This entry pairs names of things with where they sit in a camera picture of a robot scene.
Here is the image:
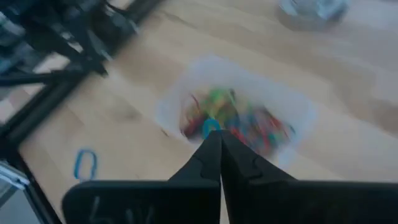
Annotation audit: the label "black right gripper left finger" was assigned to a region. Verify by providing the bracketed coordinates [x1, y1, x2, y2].
[62, 130, 222, 224]

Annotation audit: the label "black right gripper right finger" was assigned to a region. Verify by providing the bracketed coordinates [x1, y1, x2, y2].
[221, 131, 398, 224]

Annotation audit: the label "blue rubber band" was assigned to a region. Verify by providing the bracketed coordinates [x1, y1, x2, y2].
[201, 117, 222, 140]
[73, 147, 99, 182]

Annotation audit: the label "clear plastic bin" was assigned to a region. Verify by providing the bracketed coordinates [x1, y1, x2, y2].
[156, 54, 318, 167]

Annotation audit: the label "grey metal plate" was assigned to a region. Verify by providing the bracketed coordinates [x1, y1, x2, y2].
[0, 160, 32, 224]

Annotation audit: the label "silver lamp base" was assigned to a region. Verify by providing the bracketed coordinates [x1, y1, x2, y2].
[275, 0, 354, 32]

